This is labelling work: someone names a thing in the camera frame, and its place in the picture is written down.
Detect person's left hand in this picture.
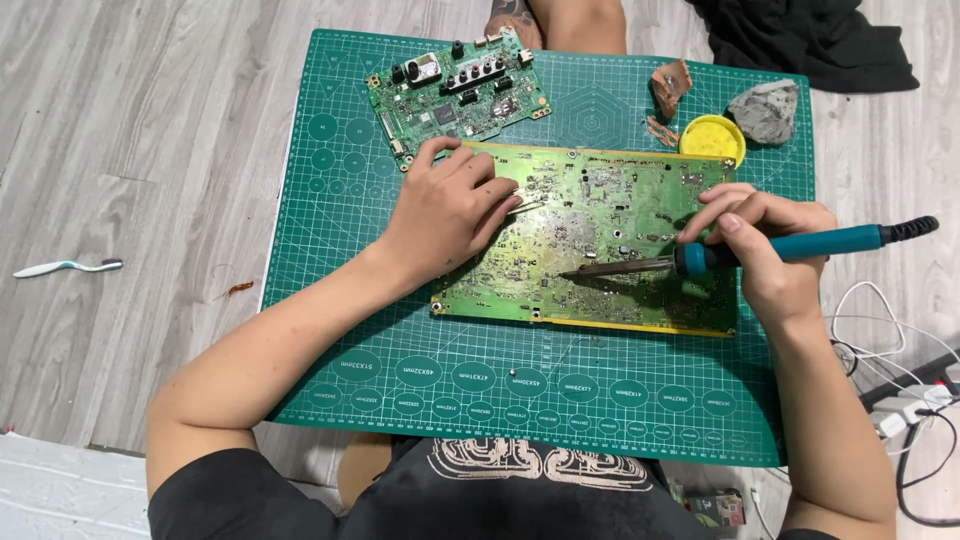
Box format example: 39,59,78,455
373,136,525,292

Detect person's right hand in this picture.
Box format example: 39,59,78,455
675,183,840,332

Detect teal handled soldering iron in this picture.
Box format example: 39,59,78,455
558,216,941,283

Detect silver tweezers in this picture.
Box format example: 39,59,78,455
504,190,551,219

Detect small green circuit board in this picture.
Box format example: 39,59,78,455
365,26,553,173

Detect large green circuit board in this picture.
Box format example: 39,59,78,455
429,141,741,339

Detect yellow round tin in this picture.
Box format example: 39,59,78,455
678,114,748,171

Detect white power strip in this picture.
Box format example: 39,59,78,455
868,382,955,441

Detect grey lumpy sponge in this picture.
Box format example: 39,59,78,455
725,78,801,147

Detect green cutting mat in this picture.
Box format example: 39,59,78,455
258,28,818,468

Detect small brown copper scrap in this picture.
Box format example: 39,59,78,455
645,114,681,150

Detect person's tattooed foot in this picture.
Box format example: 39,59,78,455
486,0,544,51

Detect large brown copper scrap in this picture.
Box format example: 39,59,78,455
649,58,694,120

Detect small colourful box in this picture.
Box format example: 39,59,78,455
685,487,748,531

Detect person's bare shin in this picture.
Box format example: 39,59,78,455
534,0,629,56

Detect black cloth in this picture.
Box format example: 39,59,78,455
685,0,922,96

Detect person's bare knee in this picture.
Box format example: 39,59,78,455
336,431,396,512

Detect person's black printed shirt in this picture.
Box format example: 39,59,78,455
147,435,841,540

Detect white and blue toothbrush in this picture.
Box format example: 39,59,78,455
12,258,125,281

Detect white textured sheet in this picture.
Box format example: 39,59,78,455
0,431,152,540

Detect white cable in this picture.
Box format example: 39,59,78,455
828,281,960,423

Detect black cable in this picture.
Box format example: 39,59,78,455
895,408,960,531

